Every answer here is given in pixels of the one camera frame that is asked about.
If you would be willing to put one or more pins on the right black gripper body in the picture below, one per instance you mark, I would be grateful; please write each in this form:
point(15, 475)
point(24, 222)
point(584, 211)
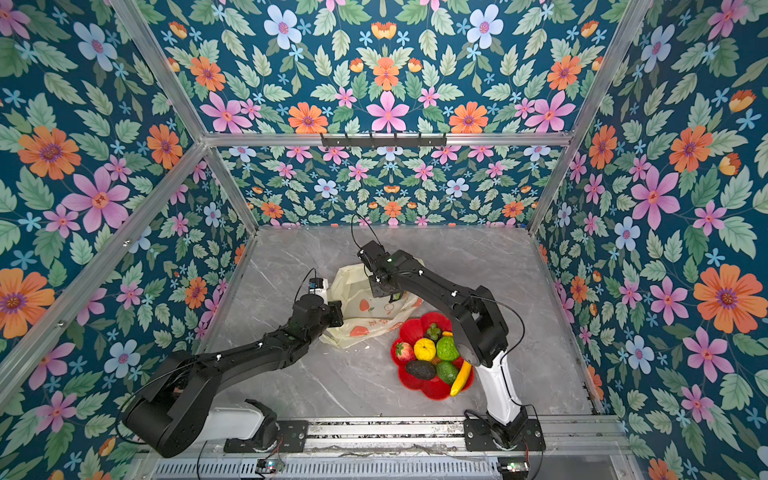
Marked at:
point(376, 288)

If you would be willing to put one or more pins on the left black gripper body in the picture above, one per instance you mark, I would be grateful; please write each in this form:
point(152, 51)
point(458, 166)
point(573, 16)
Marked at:
point(327, 318)

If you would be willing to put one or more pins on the cream plastic bag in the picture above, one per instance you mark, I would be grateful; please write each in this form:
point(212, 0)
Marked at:
point(364, 315)

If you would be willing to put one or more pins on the red flower-shaped plate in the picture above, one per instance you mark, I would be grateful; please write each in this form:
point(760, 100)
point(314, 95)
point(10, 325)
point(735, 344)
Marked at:
point(413, 330)

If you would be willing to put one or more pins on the red fake strawberry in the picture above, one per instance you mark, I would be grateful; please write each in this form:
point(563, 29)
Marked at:
point(404, 353)

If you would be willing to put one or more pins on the yellow fake lemon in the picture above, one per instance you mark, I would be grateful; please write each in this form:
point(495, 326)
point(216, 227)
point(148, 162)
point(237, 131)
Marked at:
point(425, 350)

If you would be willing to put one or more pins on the light green fake custard apple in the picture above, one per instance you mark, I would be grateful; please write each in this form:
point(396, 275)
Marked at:
point(446, 349)

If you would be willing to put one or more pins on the dark fake avocado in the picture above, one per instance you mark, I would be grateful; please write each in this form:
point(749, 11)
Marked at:
point(421, 370)

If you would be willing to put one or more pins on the yellow fake banana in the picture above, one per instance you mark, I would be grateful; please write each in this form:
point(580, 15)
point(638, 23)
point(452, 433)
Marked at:
point(461, 379)

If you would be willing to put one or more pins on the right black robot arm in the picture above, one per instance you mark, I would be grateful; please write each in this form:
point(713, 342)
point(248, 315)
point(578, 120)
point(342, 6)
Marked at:
point(480, 330)

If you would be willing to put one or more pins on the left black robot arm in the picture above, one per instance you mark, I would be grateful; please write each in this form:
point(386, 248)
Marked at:
point(173, 410)

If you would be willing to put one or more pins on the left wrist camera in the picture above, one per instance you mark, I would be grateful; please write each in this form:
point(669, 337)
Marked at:
point(319, 287)

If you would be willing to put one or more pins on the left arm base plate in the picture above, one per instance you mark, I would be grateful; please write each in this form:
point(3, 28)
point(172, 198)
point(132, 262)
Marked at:
point(278, 436)

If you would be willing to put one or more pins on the black hook rail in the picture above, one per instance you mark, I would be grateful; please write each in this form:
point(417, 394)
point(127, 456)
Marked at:
point(371, 140)

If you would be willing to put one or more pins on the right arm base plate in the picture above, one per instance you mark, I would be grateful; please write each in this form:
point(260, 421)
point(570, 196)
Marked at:
point(483, 433)

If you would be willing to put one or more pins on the aluminium mounting rail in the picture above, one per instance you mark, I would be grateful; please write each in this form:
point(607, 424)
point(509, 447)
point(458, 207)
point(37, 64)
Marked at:
point(577, 447)

